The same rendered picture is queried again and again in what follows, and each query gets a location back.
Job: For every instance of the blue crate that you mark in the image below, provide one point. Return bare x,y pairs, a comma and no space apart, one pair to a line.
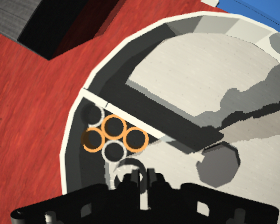
269,16

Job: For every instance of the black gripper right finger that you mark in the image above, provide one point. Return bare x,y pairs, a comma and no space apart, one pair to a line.
224,208

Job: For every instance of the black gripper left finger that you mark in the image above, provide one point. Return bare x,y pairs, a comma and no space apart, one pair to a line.
66,209

